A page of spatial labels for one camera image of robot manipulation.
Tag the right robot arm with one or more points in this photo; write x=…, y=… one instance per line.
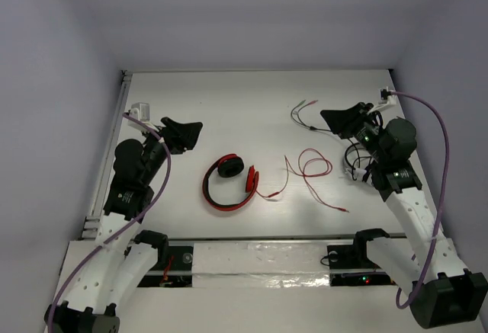
x=440, y=288

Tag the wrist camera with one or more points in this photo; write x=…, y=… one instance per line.
x=387, y=98
x=140, y=111

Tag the white black headphones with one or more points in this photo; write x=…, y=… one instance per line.
x=357, y=163

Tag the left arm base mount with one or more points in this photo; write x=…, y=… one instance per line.
x=173, y=265

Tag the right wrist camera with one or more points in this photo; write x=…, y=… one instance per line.
x=387, y=98

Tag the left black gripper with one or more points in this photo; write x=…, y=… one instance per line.
x=170, y=135

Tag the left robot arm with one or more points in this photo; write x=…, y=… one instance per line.
x=90, y=297

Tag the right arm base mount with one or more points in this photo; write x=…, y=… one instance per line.
x=349, y=265

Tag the aluminium side rail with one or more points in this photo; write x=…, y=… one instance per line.
x=95, y=210

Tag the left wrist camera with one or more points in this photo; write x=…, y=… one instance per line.
x=140, y=111

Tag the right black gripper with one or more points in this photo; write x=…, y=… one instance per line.
x=344, y=122

